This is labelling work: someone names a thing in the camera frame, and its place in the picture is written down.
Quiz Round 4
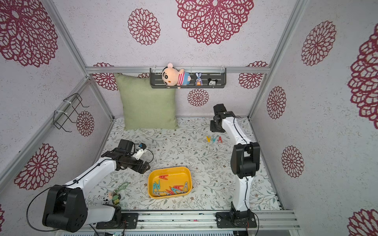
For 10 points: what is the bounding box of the cartoon boy plush doll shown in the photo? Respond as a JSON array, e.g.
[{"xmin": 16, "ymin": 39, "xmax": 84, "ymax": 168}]
[{"xmin": 161, "ymin": 63, "xmax": 192, "ymax": 89}]

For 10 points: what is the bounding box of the black white mouse figure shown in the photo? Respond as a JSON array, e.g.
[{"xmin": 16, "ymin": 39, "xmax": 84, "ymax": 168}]
[{"xmin": 208, "ymin": 78, "xmax": 218, "ymax": 87}]

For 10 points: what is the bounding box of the grey clothespin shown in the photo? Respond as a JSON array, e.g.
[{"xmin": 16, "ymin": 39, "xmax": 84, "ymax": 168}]
[
  {"xmin": 153, "ymin": 191, "xmax": 170, "ymax": 197},
  {"xmin": 183, "ymin": 182, "xmax": 189, "ymax": 192}
]

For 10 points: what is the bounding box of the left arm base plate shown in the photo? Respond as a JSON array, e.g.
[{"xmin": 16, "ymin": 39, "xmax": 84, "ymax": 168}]
[{"xmin": 95, "ymin": 212, "xmax": 139, "ymax": 230}]

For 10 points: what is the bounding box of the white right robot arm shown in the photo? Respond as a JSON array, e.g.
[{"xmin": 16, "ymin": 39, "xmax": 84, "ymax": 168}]
[{"xmin": 210, "ymin": 109, "xmax": 260, "ymax": 212}]

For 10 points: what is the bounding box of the dark wall shelf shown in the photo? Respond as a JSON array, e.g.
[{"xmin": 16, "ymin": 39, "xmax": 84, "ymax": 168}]
[{"xmin": 150, "ymin": 67, "xmax": 226, "ymax": 89}]

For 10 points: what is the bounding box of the small blue rabbit figure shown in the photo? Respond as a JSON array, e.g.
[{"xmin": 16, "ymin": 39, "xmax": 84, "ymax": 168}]
[{"xmin": 195, "ymin": 72, "xmax": 203, "ymax": 86}]

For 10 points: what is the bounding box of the grey clothespin bottom left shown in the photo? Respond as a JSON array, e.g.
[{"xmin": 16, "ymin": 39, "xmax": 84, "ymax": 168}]
[{"xmin": 153, "ymin": 191, "xmax": 170, "ymax": 197}]

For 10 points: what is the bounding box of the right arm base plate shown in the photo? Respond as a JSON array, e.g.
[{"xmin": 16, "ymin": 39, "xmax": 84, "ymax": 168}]
[{"xmin": 215, "ymin": 210, "xmax": 258, "ymax": 229}]

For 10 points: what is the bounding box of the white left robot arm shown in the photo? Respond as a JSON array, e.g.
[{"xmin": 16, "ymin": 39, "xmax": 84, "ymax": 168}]
[{"xmin": 42, "ymin": 148, "xmax": 150, "ymax": 233}]

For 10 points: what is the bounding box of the teal clothespin centre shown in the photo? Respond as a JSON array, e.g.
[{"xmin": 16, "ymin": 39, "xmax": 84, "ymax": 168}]
[{"xmin": 171, "ymin": 188, "xmax": 182, "ymax": 195}]

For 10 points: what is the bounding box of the green cushion pillow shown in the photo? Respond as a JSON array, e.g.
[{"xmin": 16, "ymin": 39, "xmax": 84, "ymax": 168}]
[{"xmin": 114, "ymin": 73, "xmax": 178, "ymax": 130}]

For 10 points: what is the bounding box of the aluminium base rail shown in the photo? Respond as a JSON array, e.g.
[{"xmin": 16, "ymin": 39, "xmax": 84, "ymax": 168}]
[{"xmin": 56, "ymin": 209, "xmax": 301, "ymax": 232}]

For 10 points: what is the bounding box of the yellow plastic storage box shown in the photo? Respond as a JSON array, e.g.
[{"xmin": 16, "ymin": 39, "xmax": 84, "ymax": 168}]
[{"xmin": 148, "ymin": 167, "xmax": 193, "ymax": 199}]

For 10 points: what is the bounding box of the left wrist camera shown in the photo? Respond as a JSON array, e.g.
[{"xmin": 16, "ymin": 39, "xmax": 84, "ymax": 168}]
[{"xmin": 117, "ymin": 139, "xmax": 135, "ymax": 154}]

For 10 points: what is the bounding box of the grey clothespin right upper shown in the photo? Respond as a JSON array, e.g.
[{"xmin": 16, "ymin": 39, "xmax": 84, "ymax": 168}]
[{"xmin": 183, "ymin": 182, "xmax": 189, "ymax": 192}]

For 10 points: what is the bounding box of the red clothespin top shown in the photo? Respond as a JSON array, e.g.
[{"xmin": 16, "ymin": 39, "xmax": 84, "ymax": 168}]
[{"xmin": 159, "ymin": 175, "xmax": 168, "ymax": 180}]

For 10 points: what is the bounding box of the black wire wall rack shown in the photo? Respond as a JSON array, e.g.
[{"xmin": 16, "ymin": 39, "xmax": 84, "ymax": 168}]
[{"xmin": 52, "ymin": 93, "xmax": 89, "ymax": 133}]

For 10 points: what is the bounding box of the plush keychain with green ring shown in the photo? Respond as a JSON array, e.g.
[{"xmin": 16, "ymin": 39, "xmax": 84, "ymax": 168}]
[{"xmin": 103, "ymin": 182, "xmax": 129, "ymax": 206}]

